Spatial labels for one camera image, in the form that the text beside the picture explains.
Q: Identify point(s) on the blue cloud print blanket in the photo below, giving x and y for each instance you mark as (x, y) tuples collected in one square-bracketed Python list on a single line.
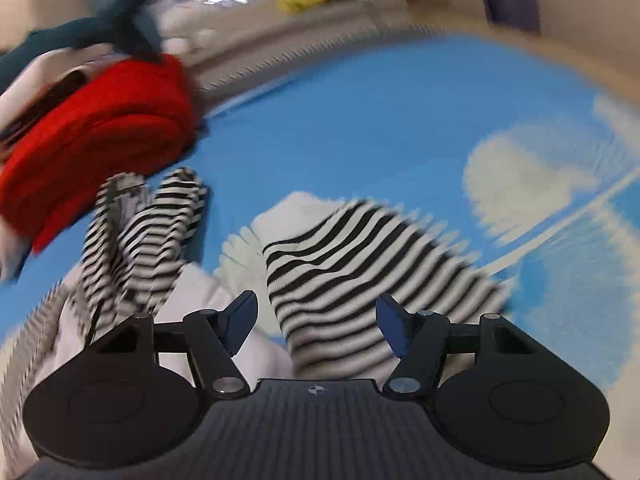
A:
[(375, 125)]

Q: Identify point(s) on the beige cloth pile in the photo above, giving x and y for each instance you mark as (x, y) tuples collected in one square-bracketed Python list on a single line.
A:
[(30, 91)]

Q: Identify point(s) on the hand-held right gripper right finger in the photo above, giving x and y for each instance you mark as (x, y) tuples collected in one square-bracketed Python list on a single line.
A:
[(392, 325)]

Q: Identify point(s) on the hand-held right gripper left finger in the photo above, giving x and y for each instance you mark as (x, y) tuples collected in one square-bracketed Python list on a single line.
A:
[(241, 321)]

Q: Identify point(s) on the teal cloth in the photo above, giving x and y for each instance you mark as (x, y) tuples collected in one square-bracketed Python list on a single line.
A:
[(60, 35)]

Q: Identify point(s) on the black white striped small garment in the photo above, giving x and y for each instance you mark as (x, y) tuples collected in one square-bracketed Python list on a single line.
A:
[(325, 270)]

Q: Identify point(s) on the purple object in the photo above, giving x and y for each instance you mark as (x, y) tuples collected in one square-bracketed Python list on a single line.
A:
[(510, 2)]

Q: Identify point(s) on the red folded cloth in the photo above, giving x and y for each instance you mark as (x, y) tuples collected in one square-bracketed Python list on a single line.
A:
[(100, 135)]

